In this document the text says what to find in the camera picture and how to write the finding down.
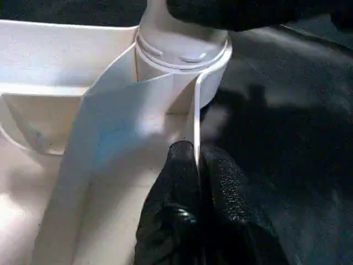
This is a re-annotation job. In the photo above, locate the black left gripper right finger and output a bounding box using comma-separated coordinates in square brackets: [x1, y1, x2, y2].
[199, 144, 291, 265]

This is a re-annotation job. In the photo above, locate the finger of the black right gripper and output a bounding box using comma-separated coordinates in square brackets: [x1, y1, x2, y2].
[165, 0, 353, 33]

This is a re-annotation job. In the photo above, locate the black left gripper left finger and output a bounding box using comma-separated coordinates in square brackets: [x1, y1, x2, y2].
[133, 140, 202, 265]

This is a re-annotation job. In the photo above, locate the white plastic table leg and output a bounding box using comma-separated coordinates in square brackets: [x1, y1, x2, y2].
[135, 0, 229, 71]

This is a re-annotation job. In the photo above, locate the white plastic table top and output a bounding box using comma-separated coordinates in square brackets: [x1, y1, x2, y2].
[0, 19, 233, 265]

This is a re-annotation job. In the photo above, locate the black work mat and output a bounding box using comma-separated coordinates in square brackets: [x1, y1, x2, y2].
[0, 0, 353, 265]

